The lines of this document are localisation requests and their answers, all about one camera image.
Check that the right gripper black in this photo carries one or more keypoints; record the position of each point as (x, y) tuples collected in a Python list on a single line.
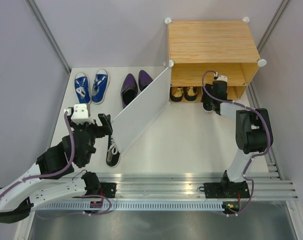
[(209, 87)]

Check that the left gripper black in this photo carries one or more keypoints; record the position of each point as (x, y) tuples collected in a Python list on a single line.
[(107, 129)]

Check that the black white sneaker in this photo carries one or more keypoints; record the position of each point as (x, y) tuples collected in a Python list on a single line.
[(206, 101), (113, 155)]

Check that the white cabinet door panel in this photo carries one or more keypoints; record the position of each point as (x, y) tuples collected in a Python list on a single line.
[(135, 118)]

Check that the gold loafer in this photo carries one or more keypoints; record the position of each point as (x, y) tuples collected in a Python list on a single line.
[(176, 94), (190, 93)]

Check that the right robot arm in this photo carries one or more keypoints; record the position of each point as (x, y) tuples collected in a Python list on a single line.
[(253, 137)]

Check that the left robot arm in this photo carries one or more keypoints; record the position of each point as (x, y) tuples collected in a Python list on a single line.
[(40, 185)]

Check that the wooden shoe cabinet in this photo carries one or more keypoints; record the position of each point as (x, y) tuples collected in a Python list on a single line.
[(196, 50)]

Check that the right blue canvas sneaker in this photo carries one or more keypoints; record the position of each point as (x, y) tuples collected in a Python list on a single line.
[(100, 86)]

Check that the blue canvas sneaker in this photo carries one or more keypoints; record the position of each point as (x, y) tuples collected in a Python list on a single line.
[(81, 85), (100, 86)]

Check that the left purple pointed loafer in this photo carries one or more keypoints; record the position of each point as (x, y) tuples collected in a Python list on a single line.
[(129, 90)]

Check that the purple pointed loafer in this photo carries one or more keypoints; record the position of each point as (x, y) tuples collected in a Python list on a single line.
[(129, 90), (144, 79)]

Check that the left blue canvas sneaker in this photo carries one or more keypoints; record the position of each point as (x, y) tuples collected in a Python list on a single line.
[(81, 85)]

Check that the right purple pointed loafer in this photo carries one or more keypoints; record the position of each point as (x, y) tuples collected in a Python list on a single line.
[(144, 79)]

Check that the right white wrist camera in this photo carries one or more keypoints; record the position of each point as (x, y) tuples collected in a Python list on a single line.
[(218, 77)]

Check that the white slotted cable duct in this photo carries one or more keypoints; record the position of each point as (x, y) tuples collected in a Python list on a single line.
[(123, 205)]

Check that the aluminium rail base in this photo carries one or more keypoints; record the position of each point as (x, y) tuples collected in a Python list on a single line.
[(185, 186)]

